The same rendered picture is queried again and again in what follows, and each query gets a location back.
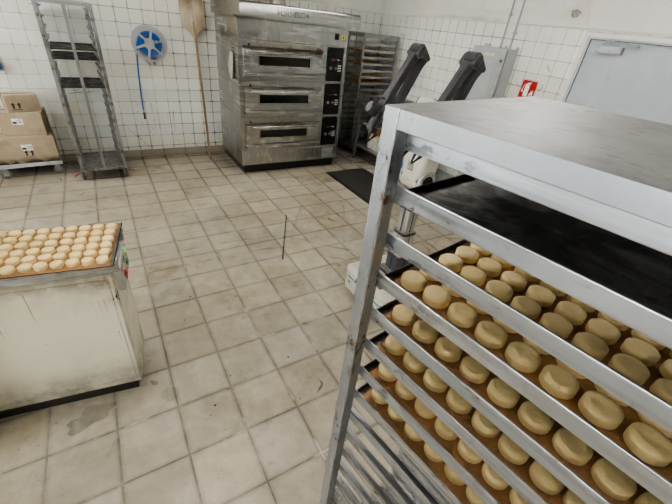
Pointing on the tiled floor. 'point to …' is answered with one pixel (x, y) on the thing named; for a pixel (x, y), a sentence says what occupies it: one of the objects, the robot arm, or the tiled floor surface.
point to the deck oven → (280, 82)
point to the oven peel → (194, 18)
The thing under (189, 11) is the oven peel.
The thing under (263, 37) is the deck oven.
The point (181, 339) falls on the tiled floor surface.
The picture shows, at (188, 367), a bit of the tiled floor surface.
